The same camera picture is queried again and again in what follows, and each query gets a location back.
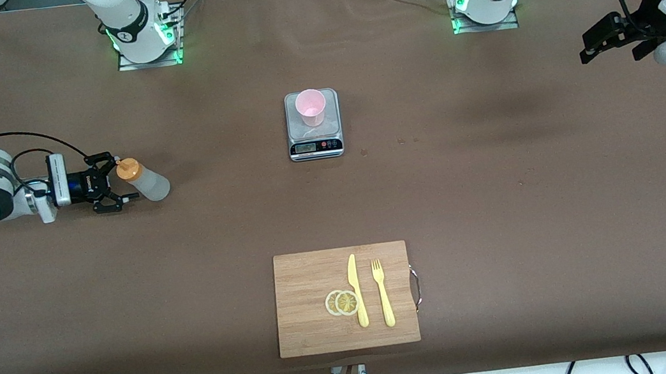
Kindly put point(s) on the yellow plastic fork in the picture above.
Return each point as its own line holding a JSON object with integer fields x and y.
{"x": 387, "y": 308}

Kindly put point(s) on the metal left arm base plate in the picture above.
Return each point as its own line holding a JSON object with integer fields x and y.
{"x": 511, "y": 24}

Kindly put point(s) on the yellow plastic knife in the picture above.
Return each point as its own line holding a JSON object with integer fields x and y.
{"x": 362, "y": 312}

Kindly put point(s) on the bamboo cutting board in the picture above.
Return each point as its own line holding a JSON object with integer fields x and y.
{"x": 302, "y": 294}

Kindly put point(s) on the pink plastic cup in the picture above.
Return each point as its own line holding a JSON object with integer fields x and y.
{"x": 311, "y": 109}

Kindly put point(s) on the silver digital kitchen scale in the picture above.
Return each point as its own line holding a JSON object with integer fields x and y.
{"x": 333, "y": 138}

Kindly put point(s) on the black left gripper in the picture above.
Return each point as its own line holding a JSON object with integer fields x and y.
{"x": 646, "y": 12}

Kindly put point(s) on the clear sauce bottle orange cap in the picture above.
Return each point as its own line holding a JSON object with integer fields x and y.
{"x": 153, "y": 186}

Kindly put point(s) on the brown table cover sheet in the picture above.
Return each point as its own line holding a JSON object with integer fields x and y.
{"x": 125, "y": 272}

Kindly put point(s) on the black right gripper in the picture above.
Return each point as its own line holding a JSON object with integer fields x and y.
{"x": 80, "y": 186}

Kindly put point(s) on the lemon slice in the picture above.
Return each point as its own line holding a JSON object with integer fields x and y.
{"x": 346, "y": 303}
{"x": 330, "y": 304}

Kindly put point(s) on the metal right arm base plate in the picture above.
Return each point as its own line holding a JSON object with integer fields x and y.
{"x": 127, "y": 66}

